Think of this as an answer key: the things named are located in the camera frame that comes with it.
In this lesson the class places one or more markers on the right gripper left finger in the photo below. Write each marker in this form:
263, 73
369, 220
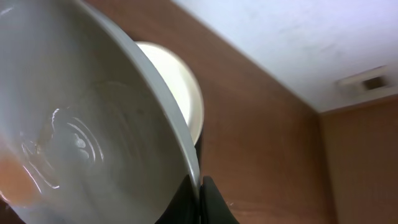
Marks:
183, 208

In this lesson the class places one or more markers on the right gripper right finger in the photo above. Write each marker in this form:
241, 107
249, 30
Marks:
213, 208

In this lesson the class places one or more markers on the pale blue-white plate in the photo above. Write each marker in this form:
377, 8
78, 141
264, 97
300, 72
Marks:
89, 119

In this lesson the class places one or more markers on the white plate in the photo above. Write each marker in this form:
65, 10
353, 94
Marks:
182, 83

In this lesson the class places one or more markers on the white wall vent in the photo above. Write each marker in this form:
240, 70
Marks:
365, 82

